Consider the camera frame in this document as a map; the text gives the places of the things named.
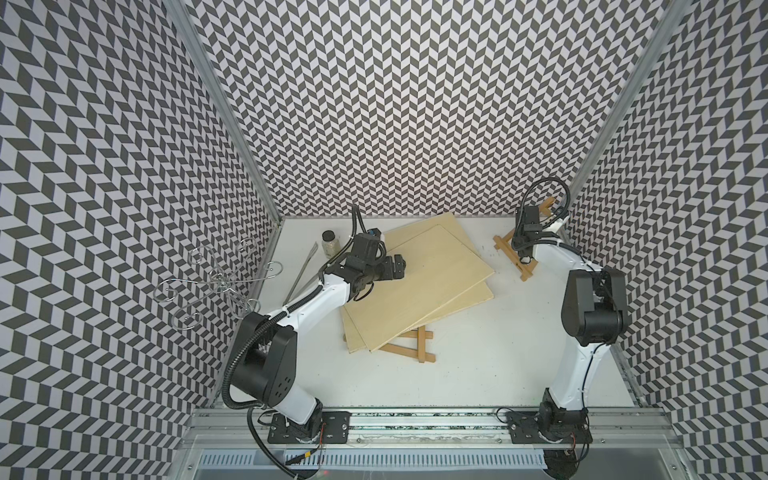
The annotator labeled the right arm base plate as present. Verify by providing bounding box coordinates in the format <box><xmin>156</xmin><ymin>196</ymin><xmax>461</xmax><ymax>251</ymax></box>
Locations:
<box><xmin>504</xmin><ymin>410</ymin><xmax>593</xmax><ymax>446</ymax></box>

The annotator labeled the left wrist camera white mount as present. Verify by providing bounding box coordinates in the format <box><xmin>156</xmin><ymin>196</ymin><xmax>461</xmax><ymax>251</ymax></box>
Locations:
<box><xmin>366</xmin><ymin>228</ymin><xmax>384</xmax><ymax>241</ymax></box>

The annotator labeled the wire whisk rack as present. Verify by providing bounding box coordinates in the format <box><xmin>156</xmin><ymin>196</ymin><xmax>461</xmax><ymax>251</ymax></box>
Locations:
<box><xmin>151</xmin><ymin>244</ymin><xmax>284</xmax><ymax>332</ymax></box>

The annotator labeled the light plywood board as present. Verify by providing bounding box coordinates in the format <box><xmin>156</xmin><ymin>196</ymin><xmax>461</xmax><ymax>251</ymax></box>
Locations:
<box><xmin>343</xmin><ymin>224</ymin><xmax>496</xmax><ymax>353</ymax></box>
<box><xmin>340</xmin><ymin>211</ymin><xmax>496</xmax><ymax>354</ymax></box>

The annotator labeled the wooden easel with label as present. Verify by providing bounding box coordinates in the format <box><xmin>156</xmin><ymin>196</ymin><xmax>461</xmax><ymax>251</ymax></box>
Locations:
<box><xmin>493</xmin><ymin>197</ymin><xmax>556</xmax><ymax>282</ymax></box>

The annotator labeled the aluminium front rail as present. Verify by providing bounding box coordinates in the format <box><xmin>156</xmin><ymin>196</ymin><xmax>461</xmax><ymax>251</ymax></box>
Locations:
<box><xmin>181</xmin><ymin>407</ymin><xmax>682</xmax><ymax>449</ymax></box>

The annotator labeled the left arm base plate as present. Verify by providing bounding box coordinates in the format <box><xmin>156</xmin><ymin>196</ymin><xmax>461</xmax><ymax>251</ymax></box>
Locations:
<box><xmin>267</xmin><ymin>411</ymin><xmax>351</xmax><ymax>445</ymax></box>

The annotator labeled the small glass jar black lid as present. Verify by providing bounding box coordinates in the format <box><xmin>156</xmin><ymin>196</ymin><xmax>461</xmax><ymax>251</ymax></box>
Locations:
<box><xmin>321</xmin><ymin>229</ymin><xmax>341</xmax><ymax>259</ymax></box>

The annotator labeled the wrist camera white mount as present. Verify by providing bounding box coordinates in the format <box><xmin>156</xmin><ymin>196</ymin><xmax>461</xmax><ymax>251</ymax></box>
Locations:
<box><xmin>366</xmin><ymin>228</ymin><xmax>384</xmax><ymax>241</ymax></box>
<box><xmin>543</xmin><ymin>217</ymin><xmax>568</xmax><ymax>234</ymax></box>

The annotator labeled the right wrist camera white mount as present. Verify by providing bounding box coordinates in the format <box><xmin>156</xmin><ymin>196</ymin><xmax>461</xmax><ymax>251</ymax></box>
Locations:
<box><xmin>543</xmin><ymin>217</ymin><xmax>568</xmax><ymax>234</ymax></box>

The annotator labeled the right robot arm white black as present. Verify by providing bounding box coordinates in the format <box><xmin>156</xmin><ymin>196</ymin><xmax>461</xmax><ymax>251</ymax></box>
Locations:
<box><xmin>510</xmin><ymin>176</ymin><xmax>631</xmax><ymax>444</ymax></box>

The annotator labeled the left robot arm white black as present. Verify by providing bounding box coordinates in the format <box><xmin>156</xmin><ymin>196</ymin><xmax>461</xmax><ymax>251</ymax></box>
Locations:
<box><xmin>221</xmin><ymin>205</ymin><xmax>406</xmax><ymax>440</ymax></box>

